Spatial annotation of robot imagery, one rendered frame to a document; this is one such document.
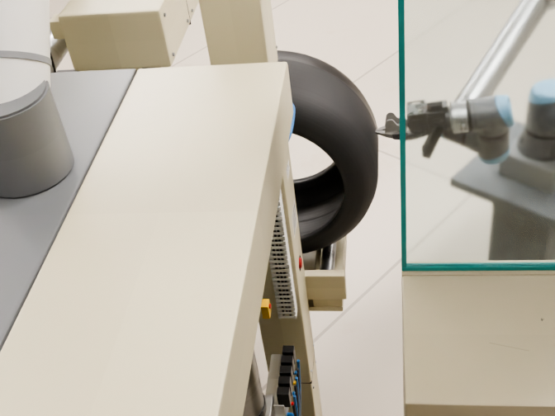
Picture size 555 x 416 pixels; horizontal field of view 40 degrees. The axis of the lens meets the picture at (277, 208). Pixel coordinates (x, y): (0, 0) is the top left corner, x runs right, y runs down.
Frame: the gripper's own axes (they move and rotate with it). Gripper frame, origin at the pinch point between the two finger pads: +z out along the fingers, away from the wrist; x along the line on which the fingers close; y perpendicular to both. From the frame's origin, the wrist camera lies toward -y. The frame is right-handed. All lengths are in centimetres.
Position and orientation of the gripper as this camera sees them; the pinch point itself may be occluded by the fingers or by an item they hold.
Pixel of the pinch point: (380, 133)
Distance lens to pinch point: 225.6
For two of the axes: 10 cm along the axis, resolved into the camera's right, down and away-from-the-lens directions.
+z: -9.7, 1.1, 2.3
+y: -2.3, -7.6, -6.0
